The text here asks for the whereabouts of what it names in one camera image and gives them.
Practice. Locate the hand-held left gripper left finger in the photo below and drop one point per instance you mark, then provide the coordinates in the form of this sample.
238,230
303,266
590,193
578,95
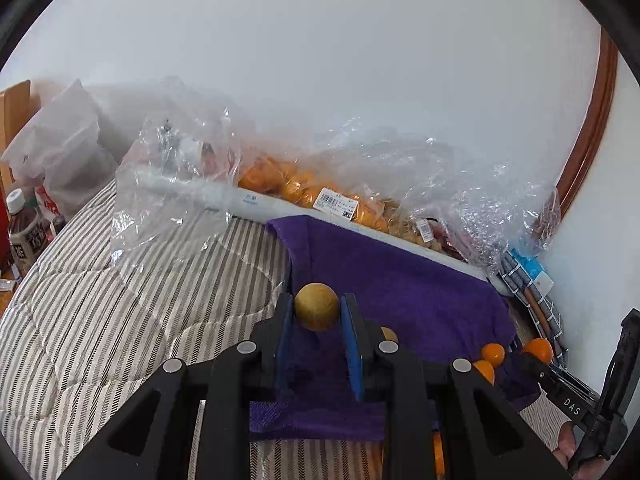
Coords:
282,350

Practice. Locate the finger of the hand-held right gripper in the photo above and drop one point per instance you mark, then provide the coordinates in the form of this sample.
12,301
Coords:
565,395
617,370

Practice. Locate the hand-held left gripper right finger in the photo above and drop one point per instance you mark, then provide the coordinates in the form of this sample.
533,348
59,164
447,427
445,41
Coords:
352,350

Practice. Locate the small brownish round fruit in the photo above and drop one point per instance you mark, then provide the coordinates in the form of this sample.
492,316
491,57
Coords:
390,335
316,307

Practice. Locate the pile of oranges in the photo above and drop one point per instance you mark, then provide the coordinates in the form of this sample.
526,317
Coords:
492,352

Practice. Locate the person's right hand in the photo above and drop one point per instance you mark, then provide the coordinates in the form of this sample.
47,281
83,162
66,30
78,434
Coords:
567,442

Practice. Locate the purple towel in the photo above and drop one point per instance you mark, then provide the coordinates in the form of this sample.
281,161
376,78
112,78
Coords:
425,300

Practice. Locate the clear bag of longans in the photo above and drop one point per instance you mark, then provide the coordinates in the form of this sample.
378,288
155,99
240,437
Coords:
410,230

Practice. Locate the clear plastic bags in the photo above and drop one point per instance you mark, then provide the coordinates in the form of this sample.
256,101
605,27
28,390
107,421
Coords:
260,205

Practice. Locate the striped quilt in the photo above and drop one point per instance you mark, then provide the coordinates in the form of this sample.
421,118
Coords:
125,320

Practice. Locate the clear bag of oranges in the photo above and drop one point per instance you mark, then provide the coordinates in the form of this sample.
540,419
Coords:
295,187

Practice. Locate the crumpled clear plastic bag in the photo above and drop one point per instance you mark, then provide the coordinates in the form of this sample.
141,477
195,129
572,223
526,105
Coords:
175,210
490,195

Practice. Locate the small dark bottle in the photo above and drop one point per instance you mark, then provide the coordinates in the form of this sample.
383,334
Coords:
58,225

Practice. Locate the red label bottle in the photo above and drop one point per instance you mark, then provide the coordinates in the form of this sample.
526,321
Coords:
47,205

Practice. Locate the dark tea bottle white cap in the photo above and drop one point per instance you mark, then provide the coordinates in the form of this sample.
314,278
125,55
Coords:
25,240

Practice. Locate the white plastic bag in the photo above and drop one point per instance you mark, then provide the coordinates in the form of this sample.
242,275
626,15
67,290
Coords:
65,150

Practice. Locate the brown wooden door frame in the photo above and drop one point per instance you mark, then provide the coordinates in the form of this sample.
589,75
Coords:
592,120

